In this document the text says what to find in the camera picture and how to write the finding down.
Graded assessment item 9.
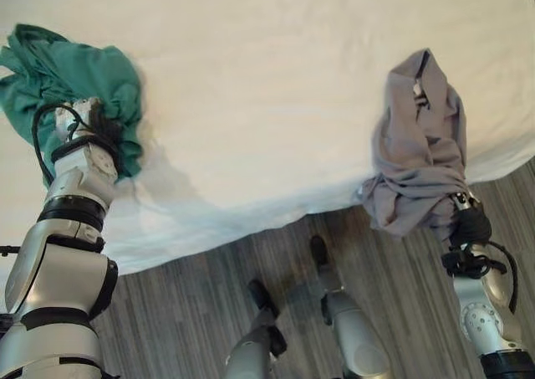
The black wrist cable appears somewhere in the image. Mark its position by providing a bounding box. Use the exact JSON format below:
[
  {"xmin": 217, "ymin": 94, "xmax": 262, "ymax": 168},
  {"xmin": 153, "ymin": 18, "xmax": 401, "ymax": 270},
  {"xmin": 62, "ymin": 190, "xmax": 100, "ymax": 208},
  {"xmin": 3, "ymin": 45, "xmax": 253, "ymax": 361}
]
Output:
[
  {"xmin": 487, "ymin": 240, "xmax": 521, "ymax": 314},
  {"xmin": 29, "ymin": 103, "xmax": 91, "ymax": 184}
]

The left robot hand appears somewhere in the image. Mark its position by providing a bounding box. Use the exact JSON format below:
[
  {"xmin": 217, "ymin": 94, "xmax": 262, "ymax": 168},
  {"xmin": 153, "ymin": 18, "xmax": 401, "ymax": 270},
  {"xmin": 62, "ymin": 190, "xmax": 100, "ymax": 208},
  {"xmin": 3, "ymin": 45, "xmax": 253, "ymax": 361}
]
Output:
[{"xmin": 54, "ymin": 96, "xmax": 126, "ymax": 146}]

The white bed sheet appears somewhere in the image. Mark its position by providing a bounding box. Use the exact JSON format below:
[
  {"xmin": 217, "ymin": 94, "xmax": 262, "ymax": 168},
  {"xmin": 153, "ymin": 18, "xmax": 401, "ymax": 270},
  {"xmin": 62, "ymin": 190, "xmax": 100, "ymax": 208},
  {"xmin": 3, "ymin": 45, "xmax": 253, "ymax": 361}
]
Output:
[{"xmin": 0, "ymin": 0, "xmax": 535, "ymax": 276}]

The green cloth garment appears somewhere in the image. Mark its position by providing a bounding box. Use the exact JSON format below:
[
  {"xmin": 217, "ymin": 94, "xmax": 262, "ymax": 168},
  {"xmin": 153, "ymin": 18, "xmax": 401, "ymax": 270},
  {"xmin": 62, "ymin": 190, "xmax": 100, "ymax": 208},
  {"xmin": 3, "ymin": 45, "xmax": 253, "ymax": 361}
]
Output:
[{"xmin": 0, "ymin": 23, "xmax": 145, "ymax": 187}]

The silver left robot leg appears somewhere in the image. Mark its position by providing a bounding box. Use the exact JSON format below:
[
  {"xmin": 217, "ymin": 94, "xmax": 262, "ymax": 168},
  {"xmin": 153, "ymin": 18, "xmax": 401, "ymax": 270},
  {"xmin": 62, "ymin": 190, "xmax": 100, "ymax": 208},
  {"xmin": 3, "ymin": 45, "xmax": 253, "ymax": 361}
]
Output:
[{"xmin": 223, "ymin": 279, "xmax": 288, "ymax": 379}]

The silver right robot leg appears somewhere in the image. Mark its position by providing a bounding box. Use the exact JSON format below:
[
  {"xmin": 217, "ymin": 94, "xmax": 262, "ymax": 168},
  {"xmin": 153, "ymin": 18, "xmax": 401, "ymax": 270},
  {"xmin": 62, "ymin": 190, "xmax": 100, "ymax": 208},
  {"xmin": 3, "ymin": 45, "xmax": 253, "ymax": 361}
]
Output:
[{"xmin": 308, "ymin": 234, "xmax": 392, "ymax": 379}]

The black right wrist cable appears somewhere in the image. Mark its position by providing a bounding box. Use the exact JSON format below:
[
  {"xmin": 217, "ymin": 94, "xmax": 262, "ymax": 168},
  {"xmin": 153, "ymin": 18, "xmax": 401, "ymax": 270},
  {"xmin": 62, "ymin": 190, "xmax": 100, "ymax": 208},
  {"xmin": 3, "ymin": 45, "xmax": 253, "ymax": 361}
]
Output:
[{"xmin": 487, "ymin": 240, "xmax": 521, "ymax": 314}]

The grey cloth garment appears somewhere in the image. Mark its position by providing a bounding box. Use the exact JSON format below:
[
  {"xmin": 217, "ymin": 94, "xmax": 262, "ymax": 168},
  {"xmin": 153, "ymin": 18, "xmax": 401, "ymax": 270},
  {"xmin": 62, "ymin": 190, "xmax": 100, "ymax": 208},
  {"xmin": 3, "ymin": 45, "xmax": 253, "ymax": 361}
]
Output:
[{"xmin": 358, "ymin": 48, "xmax": 468, "ymax": 243}]

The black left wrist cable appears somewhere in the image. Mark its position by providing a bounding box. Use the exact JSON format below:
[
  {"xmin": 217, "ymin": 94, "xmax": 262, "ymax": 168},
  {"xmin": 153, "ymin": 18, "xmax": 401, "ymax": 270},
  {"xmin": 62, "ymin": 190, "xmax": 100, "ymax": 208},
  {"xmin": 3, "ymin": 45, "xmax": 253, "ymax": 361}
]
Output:
[{"xmin": 29, "ymin": 103, "xmax": 91, "ymax": 184}]

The silver robot leg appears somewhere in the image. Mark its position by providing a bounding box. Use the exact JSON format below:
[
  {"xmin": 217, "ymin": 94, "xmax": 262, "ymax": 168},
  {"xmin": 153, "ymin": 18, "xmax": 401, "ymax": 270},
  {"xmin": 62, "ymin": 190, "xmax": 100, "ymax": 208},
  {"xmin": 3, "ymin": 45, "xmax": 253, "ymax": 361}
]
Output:
[
  {"xmin": 308, "ymin": 234, "xmax": 392, "ymax": 379},
  {"xmin": 223, "ymin": 279, "xmax": 288, "ymax": 379}
]

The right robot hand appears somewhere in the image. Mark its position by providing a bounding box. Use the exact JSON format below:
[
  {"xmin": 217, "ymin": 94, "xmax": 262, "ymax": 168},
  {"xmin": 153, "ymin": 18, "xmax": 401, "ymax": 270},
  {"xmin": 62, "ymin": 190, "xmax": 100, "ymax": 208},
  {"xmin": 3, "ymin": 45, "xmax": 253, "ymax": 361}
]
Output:
[{"xmin": 412, "ymin": 76, "xmax": 493, "ymax": 246}]

